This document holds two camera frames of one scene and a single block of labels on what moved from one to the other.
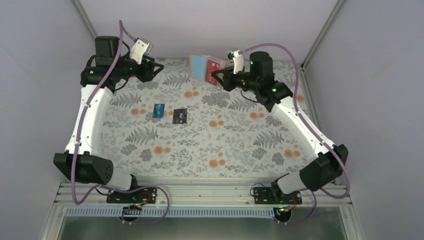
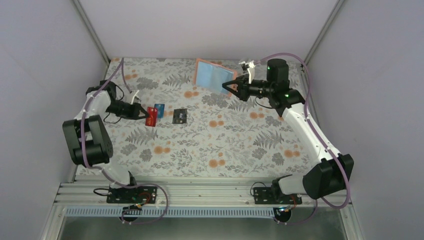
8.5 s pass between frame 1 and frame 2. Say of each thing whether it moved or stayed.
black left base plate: stayed
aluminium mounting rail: stayed
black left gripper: moved
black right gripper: moved
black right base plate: stayed
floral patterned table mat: stayed
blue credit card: stayed
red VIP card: moved
